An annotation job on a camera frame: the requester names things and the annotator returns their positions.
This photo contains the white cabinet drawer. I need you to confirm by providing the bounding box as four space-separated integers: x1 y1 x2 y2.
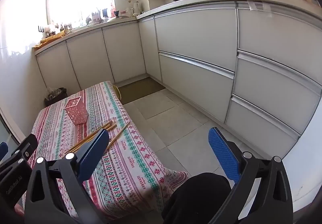
154 2 237 71
231 50 322 134
225 95 302 156
236 2 322 83
158 51 235 124

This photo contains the olive brown floor mat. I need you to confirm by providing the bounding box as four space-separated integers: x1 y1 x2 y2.
116 77 166 104

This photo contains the clear tape strip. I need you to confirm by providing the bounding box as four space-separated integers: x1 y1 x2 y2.
252 2 272 17

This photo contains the dark brown trash bin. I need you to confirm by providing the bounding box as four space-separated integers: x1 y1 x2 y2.
45 87 68 107

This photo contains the pink plastic chopstick holder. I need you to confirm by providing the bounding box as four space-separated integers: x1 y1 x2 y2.
63 96 89 126

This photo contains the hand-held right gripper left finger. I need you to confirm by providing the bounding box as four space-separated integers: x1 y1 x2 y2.
24 128 110 224

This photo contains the striped patterned tablecloth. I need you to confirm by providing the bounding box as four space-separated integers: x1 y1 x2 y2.
21 80 192 223

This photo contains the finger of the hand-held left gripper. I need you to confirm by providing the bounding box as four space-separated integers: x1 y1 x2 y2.
0 134 38 173
0 142 10 163

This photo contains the bundle of wooden chopsticks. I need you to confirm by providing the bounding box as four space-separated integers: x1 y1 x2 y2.
64 121 131 155

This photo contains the yellow paper bag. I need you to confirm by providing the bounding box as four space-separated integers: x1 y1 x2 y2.
35 31 67 49

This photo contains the narrow white cabinet door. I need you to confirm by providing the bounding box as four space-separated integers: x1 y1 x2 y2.
138 18 161 81

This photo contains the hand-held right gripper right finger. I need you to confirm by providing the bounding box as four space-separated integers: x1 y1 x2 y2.
207 127 293 224

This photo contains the person's black trouser leg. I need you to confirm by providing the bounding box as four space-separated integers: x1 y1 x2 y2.
161 172 235 224

